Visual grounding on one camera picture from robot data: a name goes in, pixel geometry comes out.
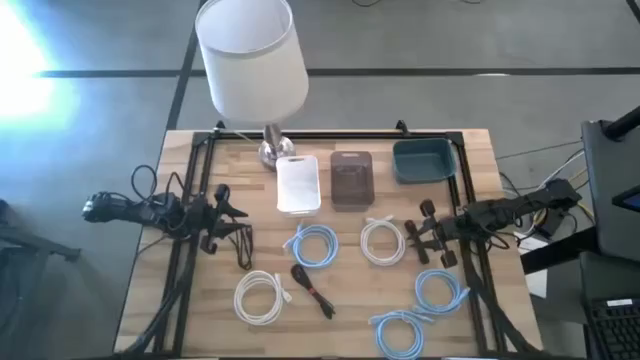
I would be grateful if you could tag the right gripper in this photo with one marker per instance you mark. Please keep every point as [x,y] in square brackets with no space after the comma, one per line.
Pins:
[450,230]

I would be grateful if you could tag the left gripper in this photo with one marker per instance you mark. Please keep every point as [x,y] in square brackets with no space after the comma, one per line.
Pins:
[207,220]

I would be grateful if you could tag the white plastic storage bin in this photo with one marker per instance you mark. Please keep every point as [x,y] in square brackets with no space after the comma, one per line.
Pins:
[298,185]

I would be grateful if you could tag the teal plastic storage bin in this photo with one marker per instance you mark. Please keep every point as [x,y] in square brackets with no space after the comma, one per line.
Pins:
[424,162]

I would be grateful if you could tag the clear smoky plastic storage bin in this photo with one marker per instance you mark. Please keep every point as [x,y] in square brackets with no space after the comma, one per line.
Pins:
[352,182]

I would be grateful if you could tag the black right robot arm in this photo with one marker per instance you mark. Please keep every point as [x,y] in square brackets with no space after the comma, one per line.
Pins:
[500,212]

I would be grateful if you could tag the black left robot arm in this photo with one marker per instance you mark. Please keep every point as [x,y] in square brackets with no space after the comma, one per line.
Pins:
[125,210]

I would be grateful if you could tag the white paper sheet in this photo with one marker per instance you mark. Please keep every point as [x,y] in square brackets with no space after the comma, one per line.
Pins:
[537,285]

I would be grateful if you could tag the white shade metal table lamp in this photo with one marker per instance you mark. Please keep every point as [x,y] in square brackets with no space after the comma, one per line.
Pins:
[250,65]

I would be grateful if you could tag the black equipment cart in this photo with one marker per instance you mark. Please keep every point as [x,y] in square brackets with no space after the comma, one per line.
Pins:
[610,200]

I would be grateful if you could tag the black metal stand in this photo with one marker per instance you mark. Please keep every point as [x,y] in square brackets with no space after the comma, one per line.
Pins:
[30,245]

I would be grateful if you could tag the black laptop keyboard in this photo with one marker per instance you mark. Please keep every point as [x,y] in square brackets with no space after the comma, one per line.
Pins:
[615,330]

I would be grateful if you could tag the black aluminium table frame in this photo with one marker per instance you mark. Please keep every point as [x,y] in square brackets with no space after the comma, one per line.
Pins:
[325,135]

